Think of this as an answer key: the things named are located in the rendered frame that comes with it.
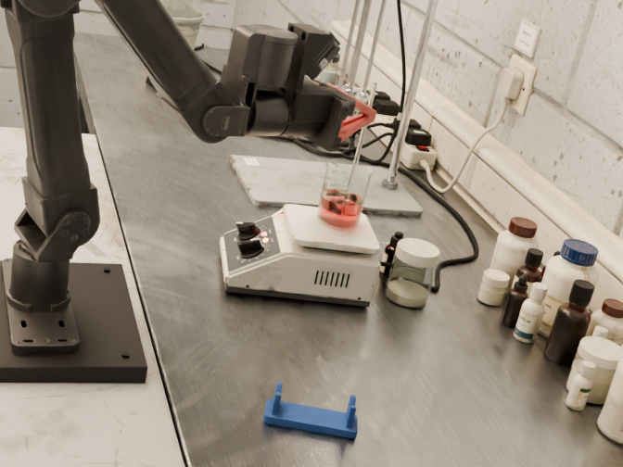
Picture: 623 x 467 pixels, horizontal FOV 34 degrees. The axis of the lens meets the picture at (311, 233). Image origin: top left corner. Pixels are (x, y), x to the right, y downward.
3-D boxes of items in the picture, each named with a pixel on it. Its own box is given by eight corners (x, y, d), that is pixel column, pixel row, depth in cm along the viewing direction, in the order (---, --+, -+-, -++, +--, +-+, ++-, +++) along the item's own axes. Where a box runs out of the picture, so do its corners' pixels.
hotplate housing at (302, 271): (222, 295, 131) (232, 239, 128) (217, 250, 143) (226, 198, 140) (387, 312, 136) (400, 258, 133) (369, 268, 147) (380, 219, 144)
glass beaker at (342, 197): (319, 233, 134) (332, 173, 131) (309, 212, 140) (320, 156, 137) (369, 236, 136) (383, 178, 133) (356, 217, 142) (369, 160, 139)
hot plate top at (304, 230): (291, 245, 130) (292, 239, 130) (281, 208, 141) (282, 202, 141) (381, 256, 133) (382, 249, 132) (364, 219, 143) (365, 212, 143)
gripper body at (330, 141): (307, 75, 129) (259, 72, 125) (354, 102, 122) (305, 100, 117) (296, 123, 131) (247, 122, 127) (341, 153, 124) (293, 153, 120)
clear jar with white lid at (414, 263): (429, 312, 138) (443, 259, 135) (387, 306, 137) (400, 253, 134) (423, 292, 144) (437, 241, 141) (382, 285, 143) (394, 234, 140)
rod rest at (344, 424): (262, 423, 107) (269, 395, 105) (265, 406, 110) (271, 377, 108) (356, 440, 107) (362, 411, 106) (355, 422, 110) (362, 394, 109)
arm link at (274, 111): (277, 72, 123) (229, 69, 119) (303, 88, 119) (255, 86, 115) (265, 126, 126) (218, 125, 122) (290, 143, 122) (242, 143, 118)
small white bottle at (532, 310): (522, 330, 139) (538, 278, 135) (540, 341, 137) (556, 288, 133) (508, 334, 136) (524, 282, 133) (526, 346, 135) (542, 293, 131)
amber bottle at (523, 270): (514, 297, 148) (531, 244, 144) (535, 309, 146) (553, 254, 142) (502, 304, 145) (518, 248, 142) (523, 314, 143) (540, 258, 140)
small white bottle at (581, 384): (561, 404, 122) (576, 361, 120) (569, 398, 124) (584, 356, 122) (578, 413, 121) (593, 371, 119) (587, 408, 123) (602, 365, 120)
